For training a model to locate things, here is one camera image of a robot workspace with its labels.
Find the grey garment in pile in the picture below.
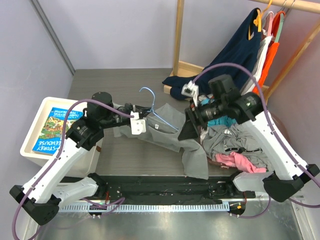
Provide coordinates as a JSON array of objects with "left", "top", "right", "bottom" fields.
[{"left": 202, "top": 124, "right": 274, "bottom": 171}]

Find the navy blue hanging shirt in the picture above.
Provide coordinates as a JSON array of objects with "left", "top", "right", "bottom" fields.
[{"left": 162, "top": 8, "right": 262, "bottom": 101}]

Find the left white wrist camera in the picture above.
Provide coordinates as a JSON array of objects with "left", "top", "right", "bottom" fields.
[{"left": 130, "top": 118, "right": 147, "bottom": 135}]

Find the grey wall trim strip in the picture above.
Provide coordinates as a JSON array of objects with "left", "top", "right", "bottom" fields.
[{"left": 29, "top": 0, "right": 76, "bottom": 76}]

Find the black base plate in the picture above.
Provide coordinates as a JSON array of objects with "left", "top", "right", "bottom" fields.
[{"left": 84, "top": 174, "right": 256, "bottom": 206}]

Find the grey t shirt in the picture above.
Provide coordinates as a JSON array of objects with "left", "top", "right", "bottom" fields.
[{"left": 113, "top": 103, "right": 209, "bottom": 180}]

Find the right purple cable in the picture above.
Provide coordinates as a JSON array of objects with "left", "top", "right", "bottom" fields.
[{"left": 187, "top": 62, "right": 320, "bottom": 208}]

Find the blue treehouse book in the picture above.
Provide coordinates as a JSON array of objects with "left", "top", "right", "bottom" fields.
[{"left": 32, "top": 107, "right": 68, "bottom": 156}]

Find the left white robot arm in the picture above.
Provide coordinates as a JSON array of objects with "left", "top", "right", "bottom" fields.
[{"left": 9, "top": 92, "right": 154, "bottom": 226}]

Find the white storage box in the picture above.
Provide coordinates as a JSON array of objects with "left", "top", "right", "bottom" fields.
[{"left": 20, "top": 97, "right": 103, "bottom": 178}]

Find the wooden clothes rack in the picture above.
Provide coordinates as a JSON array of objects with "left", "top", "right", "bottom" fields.
[{"left": 170, "top": 0, "right": 320, "bottom": 100}]

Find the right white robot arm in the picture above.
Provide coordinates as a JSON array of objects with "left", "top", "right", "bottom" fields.
[{"left": 178, "top": 74, "right": 320, "bottom": 203}]

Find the turquoise shirt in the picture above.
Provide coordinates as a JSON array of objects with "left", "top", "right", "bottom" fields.
[{"left": 201, "top": 98, "right": 237, "bottom": 127}]

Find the yellow hanger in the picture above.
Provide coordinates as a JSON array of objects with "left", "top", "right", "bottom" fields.
[{"left": 253, "top": 0, "right": 273, "bottom": 33}]

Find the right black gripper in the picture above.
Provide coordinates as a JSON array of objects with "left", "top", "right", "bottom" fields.
[{"left": 178, "top": 97, "right": 227, "bottom": 141}]

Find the pink shirt in pile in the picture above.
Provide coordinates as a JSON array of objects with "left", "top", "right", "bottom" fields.
[{"left": 214, "top": 151, "right": 267, "bottom": 173}]

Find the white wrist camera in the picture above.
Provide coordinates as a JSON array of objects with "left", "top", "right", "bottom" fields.
[
  {"left": 130, "top": 118, "right": 147, "bottom": 135},
  {"left": 181, "top": 81, "right": 199, "bottom": 107}
]

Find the orange hanging shirt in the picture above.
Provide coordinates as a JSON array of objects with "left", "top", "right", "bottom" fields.
[{"left": 258, "top": 11, "right": 286, "bottom": 88}]

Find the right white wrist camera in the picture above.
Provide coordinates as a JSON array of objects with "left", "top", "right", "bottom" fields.
[{"left": 181, "top": 81, "right": 199, "bottom": 107}]

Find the light blue wire hanger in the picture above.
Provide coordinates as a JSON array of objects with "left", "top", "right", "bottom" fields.
[{"left": 138, "top": 86, "right": 180, "bottom": 132}]

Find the white hanging shirt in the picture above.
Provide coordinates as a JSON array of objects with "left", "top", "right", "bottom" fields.
[{"left": 241, "top": 36, "right": 273, "bottom": 94}]

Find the white slotted cable duct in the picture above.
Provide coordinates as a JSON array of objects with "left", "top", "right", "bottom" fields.
[{"left": 59, "top": 202, "right": 230, "bottom": 213}]

